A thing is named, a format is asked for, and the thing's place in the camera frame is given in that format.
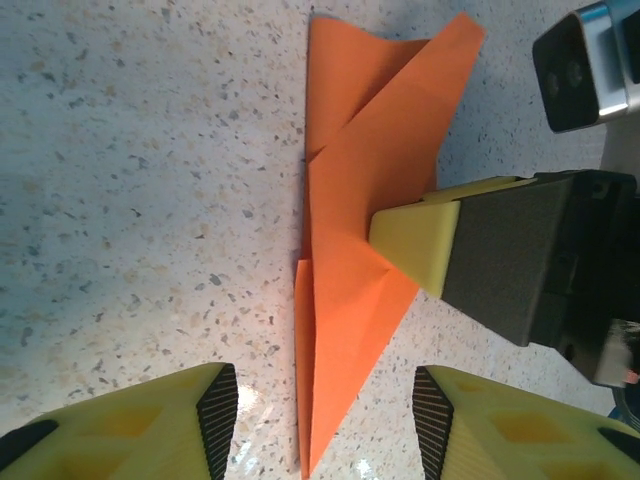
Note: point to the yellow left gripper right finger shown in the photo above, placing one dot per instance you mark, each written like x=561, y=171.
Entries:
x=525, y=440

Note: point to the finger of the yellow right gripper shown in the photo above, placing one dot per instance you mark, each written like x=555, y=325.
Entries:
x=490, y=260
x=475, y=191

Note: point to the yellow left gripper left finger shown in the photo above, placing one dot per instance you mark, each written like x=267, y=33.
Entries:
x=125, y=440

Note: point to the orange paper sheet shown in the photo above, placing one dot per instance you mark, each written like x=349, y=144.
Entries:
x=360, y=225

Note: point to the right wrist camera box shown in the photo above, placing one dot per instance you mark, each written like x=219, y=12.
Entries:
x=580, y=70

